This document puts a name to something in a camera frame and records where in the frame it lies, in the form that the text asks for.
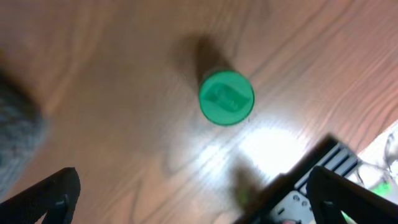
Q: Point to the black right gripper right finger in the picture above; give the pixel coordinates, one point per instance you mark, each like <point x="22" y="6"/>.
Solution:
<point x="331" y="196"/>

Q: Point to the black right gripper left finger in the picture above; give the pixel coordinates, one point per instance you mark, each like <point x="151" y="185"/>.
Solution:
<point x="53" y="199"/>

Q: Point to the green lid jar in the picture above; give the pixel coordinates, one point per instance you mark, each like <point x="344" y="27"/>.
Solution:
<point x="226" y="97"/>

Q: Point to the grey plastic basket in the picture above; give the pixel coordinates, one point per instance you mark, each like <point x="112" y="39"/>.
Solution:
<point x="22" y="131"/>

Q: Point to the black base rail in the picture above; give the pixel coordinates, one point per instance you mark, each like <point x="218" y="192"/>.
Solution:
<point x="289" y="198"/>

